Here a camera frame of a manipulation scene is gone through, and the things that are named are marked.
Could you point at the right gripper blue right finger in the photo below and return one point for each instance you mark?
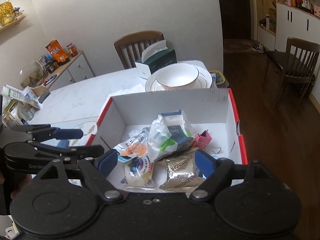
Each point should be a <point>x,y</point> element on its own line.
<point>205,163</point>

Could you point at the blueberry snack packet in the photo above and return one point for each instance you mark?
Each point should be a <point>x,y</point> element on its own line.
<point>138,173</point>

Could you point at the white plate stack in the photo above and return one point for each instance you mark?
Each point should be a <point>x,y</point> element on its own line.
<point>203,81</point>

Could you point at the glass cup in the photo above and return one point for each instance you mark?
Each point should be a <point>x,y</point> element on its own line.
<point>24,112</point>

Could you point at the white low side cabinet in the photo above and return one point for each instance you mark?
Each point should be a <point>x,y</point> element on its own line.
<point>76,70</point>

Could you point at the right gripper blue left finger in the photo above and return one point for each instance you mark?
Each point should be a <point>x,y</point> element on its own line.
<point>107,162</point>

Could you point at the white orange snack packet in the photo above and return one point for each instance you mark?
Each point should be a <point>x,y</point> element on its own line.
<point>134,147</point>

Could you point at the white grey green snack bag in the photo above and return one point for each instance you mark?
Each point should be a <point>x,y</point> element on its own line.
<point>169,133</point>

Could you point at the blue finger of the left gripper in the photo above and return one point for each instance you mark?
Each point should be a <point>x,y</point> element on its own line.
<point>82,152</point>
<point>66,134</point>

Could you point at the wooden wall shelf unit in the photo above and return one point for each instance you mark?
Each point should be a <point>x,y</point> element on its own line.
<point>266,13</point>

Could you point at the wooden chair right side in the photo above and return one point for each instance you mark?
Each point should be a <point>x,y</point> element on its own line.
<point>295,65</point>

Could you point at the gold foil snack packet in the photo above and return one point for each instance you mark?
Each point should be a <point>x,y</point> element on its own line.
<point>182,172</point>

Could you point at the glass dome terrarium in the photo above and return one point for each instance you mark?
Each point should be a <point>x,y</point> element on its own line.
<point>31,75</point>

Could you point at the white storage cabinet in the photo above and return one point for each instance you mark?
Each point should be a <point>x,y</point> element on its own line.
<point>295,23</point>

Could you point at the wooden chair by wall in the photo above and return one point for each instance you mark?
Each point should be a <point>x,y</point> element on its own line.
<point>130,47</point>

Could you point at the orange snack bag on cabinet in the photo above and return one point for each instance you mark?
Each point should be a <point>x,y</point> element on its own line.
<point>57,52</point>

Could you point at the red lid jar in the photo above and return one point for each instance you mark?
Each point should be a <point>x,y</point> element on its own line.
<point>72,49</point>

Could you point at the person's right hand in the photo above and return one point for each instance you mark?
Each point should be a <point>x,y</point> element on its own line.
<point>18,183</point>

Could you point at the pink binder clip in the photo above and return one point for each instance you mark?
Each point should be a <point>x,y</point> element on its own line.
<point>202,141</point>

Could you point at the red cardboard box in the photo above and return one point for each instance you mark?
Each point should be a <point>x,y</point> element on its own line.
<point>206,109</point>

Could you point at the white green tissue box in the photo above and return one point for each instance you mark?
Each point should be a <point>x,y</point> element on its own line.
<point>155,57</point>

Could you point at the white bowl gold rim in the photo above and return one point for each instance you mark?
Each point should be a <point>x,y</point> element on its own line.
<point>177,76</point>

